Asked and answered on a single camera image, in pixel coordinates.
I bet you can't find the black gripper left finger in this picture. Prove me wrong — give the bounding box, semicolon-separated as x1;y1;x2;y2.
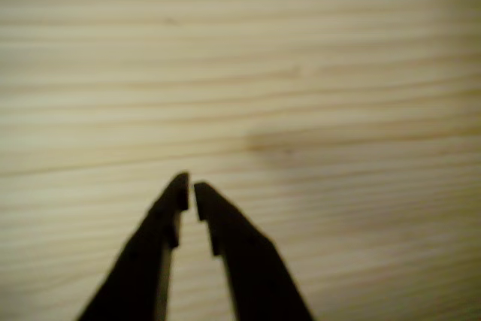
74;172;191;321

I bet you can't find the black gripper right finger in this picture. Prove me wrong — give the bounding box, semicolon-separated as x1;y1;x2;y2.
192;181;315;321

